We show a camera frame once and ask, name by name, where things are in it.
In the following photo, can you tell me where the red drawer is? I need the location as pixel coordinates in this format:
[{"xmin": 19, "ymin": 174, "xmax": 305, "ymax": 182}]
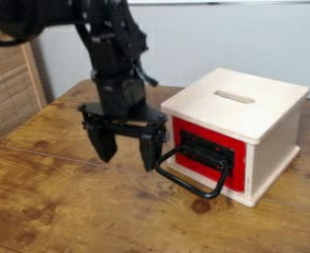
[{"xmin": 172, "ymin": 118, "xmax": 246, "ymax": 192}]

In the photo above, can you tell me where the light wooden box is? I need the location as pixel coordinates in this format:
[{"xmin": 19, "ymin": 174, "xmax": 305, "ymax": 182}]
[{"xmin": 160, "ymin": 68, "xmax": 310, "ymax": 207}]

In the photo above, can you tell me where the wooden slatted panel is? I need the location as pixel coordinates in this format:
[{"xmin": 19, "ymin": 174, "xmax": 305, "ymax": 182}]
[{"xmin": 0, "ymin": 42, "xmax": 47, "ymax": 140}]

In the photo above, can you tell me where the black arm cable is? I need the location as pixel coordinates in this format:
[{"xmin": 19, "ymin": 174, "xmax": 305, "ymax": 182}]
[{"xmin": 0, "ymin": 34, "xmax": 30, "ymax": 47}]

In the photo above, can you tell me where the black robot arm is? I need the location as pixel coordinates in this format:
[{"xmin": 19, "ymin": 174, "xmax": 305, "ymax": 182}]
[{"xmin": 0, "ymin": 0, "xmax": 166, "ymax": 170}]

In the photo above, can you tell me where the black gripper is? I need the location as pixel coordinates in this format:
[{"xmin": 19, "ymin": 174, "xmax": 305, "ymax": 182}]
[{"xmin": 78, "ymin": 62, "xmax": 166, "ymax": 171}]

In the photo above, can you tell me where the black metal drawer handle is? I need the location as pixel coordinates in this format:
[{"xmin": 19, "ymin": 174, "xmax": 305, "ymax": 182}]
[{"xmin": 154, "ymin": 129, "xmax": 236, "ymax": 200}]

